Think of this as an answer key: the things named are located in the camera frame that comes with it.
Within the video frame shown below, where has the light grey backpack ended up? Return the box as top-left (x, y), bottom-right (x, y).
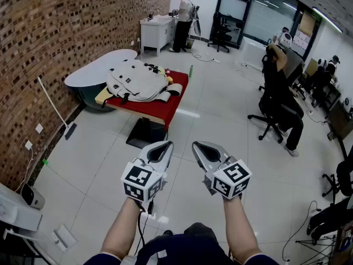
top-left (101, 59), bottom-right (183, 109)

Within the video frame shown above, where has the person's left forearm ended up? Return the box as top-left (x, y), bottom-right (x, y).
top-left (100, 197), bottom-right (142, 259)

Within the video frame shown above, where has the white grey box device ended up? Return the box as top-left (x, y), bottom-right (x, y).
top-left (21, 183), bottom-right (46, 210)

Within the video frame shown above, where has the person's right forearm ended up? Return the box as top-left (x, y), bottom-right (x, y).
top-left (222, 194), bottom-right (263, 262)

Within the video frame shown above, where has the white floor box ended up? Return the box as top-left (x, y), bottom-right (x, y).
top-left (52, 224), bottom-right (78, 253)

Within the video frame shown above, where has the white appliance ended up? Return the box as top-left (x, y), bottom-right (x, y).
top-left (0, 186), bottom-right (42, 232)

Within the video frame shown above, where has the white socket cable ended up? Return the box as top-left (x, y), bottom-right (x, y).
top-left (14, 147), bottom-right (34, 193)

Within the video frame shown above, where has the black bag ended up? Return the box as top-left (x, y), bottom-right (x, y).
top-left (306, 196), bottom-right (353, 240)

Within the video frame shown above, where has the person's navy clothed body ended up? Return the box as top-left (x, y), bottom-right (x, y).
top-left (90, 221), bottom-right (279, 265)

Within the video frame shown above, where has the white handled floor brush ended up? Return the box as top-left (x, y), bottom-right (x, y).
top-left (37, 76), bottom-right (78, 141)

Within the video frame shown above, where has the red tablecloth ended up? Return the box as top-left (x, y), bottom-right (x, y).
top-left (106, 70), bottom-right (190, 132)

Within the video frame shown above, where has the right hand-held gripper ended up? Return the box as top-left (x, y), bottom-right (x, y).
top-left (192, 140), bottom-right (252, 201)

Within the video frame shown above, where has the brown wooden desk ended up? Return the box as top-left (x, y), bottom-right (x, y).
top-left (327, 99), bottom-right (353, 142)

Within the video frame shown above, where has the white sink cabinet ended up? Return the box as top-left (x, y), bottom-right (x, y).
top-left (140, 14), bottom-right (177, 57)

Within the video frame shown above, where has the black office chair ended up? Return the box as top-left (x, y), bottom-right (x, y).
top-left (321, 158), bottom-right (353, 198)
top-left (247, 48), bottom-right (306, 145)
top-left (207, 12), bottom-right (233, 54)

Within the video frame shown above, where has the black tripod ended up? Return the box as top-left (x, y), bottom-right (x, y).
top-left (295, 229), bottom-right (341, 265)

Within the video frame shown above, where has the white bathtub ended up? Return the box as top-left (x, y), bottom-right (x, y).
top-left (65, 49), bottom-right (138, 113)

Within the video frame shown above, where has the brown notice board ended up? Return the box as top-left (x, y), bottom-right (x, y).
top-left (299, 10), bottom-right (315, 37)

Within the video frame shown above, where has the white rectangular counter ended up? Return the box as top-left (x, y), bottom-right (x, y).
top-left (239, 36), bottom-right (271, 63)

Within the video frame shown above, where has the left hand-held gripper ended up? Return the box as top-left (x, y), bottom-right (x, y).
top-left (120, 141), bottom-right (174, 204)

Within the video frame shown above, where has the black framed glass partition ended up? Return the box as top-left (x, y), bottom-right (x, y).
top-left (209, 0), bottom-right (323, 63)

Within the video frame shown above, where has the black handheld device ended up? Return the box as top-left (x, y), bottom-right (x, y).
top-left (143, 62), bottom-right (163, 73)

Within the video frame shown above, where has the linear ceiling lamp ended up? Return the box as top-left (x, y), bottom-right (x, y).
top-left (311, 6), bottom-right (344, 34)

